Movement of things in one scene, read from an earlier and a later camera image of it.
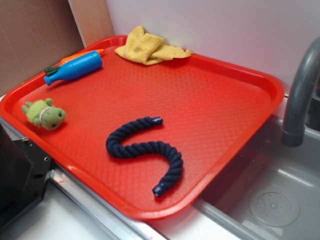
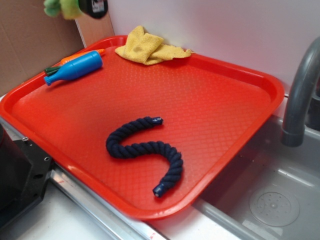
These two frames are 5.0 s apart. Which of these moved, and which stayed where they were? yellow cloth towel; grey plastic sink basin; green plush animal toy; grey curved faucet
Moved: green plush animal toy
Stayed: grey curved faucet; grey plastic sink basin; yellow cloth towel
